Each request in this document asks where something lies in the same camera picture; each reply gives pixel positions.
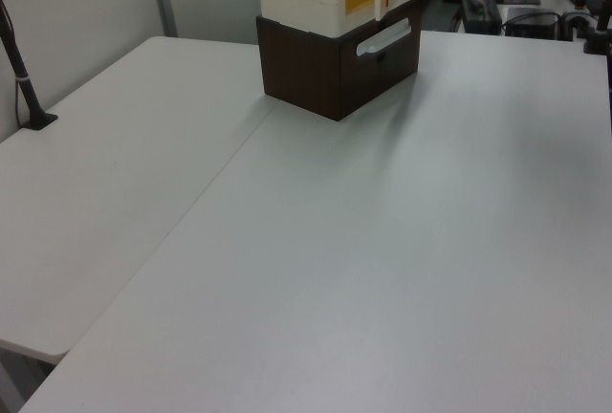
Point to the dark brown drawer box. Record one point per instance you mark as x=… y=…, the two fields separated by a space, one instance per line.
x=296 y=64

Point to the black power unit, green label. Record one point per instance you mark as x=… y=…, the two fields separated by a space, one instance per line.
x=483 y=18

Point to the black electronics box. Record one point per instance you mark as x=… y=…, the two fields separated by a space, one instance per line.
x=531 y=26

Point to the black clamped pole stand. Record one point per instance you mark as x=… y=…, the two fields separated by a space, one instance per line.
x=603 y=2

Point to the grey metal bracket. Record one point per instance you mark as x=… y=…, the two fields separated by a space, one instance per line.
x=574 y=22

